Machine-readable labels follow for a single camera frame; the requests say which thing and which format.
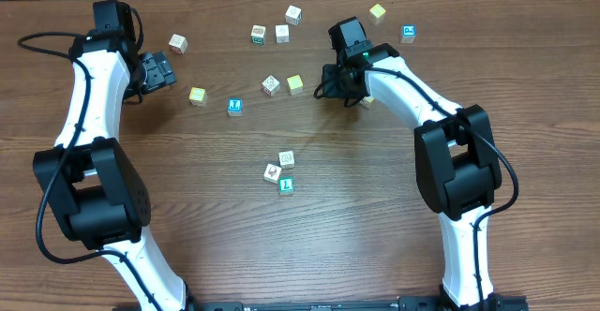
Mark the yellow framed block left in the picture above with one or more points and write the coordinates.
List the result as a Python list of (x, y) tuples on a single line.
[(197, 96)]

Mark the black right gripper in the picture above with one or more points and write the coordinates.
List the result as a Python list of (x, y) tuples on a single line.
[(331, 84)]

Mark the blue block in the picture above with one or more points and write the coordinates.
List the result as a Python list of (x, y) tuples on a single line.
[(408, 33), (286, 159), (235, 106)]

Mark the white block top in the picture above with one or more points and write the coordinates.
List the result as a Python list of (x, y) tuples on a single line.
[(293, 15)]

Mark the green sided block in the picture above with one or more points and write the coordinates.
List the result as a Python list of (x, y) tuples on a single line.
[(257, 34)]

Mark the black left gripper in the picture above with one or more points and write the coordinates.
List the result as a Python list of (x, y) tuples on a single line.
[(159, 72)]

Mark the white block red sides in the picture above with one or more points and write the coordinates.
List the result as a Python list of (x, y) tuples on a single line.
[(270, 85)]

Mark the yellow top block centre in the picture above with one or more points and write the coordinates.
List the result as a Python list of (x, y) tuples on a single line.
[(295, 84)]

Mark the white block red side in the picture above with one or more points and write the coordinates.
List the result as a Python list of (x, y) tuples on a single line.
[(178, 44)]

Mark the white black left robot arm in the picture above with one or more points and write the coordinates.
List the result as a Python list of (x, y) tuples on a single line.
[(95, 204)]

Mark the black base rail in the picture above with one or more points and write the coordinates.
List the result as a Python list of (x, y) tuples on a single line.
[(407, 303)]

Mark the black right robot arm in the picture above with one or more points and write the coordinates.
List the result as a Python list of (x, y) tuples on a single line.
[(456, 162)]

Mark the acorn wooden block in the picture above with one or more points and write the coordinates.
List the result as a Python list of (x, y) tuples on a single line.
[(272, 173)]

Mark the yellow block top right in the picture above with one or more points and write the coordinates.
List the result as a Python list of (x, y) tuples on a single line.
[(376, 14)]

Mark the green top block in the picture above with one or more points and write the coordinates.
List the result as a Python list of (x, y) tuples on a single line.
[(286, 186)]

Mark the blue top block right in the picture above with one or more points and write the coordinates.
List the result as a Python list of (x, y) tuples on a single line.
[(408, 33)]

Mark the yellow block lower right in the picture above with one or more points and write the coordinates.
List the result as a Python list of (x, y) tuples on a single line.
[(367, 101)]

